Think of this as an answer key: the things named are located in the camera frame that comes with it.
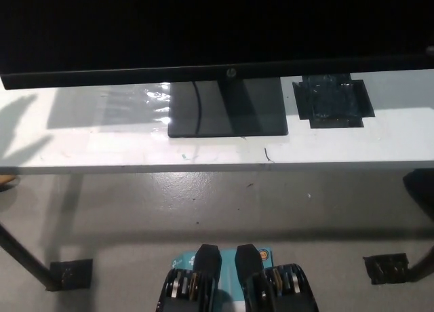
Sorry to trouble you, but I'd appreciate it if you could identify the black HP monitor screen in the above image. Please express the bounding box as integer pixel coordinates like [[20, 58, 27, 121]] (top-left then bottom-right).
[[0, 0, 434, 91]]

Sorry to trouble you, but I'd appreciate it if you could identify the black glossy monitor stand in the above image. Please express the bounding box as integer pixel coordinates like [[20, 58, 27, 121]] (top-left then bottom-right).
[[167, 77, 290, 139]]

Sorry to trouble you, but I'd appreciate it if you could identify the black tape patch on table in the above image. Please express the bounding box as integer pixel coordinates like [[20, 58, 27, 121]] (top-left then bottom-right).
[[292, 73, 376, 129]]

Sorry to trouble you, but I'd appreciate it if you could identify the dark black bulky object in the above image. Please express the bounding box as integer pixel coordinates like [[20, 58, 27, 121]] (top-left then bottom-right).
[[402, 168, 434, 222]]

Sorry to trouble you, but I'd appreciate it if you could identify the black table leg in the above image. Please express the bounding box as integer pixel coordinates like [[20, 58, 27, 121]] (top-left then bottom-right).
[[0, 221, 57, 292], [408, 243, 434, 283]]

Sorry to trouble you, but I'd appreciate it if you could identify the clear plastic film sheet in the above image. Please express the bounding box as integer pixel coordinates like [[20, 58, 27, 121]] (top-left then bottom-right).
[[97, 82, 172, 134]]

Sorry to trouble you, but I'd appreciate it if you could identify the brown wooden object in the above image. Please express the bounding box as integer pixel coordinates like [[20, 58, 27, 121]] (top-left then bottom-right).
[[0, 174, 18, 191]]

